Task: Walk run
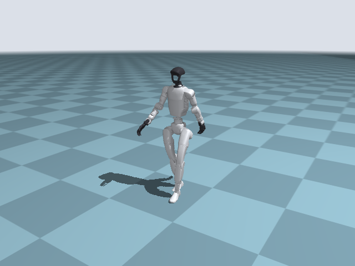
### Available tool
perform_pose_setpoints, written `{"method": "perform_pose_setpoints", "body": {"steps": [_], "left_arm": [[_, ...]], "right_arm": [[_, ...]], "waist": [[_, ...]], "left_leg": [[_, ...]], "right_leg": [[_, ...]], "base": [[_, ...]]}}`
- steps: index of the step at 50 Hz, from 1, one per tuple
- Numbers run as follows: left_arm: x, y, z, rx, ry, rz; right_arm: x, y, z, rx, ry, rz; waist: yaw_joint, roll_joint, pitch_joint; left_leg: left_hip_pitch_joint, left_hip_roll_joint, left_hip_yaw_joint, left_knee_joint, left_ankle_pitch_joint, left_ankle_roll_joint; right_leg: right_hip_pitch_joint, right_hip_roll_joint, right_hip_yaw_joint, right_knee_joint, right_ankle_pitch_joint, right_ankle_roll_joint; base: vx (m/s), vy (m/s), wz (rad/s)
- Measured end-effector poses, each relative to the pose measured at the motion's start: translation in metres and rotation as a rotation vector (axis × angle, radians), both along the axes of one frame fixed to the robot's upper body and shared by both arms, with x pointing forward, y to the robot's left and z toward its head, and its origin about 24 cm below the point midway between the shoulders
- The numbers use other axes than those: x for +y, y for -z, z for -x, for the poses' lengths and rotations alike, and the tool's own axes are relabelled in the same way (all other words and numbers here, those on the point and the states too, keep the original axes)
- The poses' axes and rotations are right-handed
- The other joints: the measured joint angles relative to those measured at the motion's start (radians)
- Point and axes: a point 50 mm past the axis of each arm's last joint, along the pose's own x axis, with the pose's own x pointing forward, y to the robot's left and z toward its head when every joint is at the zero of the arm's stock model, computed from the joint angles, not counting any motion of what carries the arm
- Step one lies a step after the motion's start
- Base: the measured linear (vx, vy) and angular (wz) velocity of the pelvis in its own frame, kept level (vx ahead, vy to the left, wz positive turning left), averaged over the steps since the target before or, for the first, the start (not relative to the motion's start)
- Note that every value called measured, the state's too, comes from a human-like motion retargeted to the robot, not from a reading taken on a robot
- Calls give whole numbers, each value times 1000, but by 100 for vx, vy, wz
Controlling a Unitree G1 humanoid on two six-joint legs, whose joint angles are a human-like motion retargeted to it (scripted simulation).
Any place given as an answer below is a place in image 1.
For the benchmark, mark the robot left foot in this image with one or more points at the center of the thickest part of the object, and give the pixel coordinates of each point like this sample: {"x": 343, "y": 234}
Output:
{"x": 174, "y": 197}

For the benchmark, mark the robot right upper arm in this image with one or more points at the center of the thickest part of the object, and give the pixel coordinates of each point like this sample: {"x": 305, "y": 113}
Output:
{"x": 163, "y": 98}

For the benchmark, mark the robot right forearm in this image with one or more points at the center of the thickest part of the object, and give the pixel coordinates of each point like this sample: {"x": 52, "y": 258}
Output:
{"x": 152, "y": 115}

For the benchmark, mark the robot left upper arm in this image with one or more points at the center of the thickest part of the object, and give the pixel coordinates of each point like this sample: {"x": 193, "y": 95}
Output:
{"x": 190, "y": 94}

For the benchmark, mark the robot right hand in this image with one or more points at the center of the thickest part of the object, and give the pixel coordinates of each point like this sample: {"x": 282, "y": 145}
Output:
{"x": 142, "y": 126}

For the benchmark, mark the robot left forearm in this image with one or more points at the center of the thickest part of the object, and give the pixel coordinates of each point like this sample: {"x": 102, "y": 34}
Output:
{"x": 199, "y": 116}

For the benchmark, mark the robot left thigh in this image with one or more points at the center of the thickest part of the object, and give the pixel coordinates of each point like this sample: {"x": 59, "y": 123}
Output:
{"x": 185, "y": 135}

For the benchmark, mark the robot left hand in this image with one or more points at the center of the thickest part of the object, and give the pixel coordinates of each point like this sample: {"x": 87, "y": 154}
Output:
{"x": 202, "y": 128}

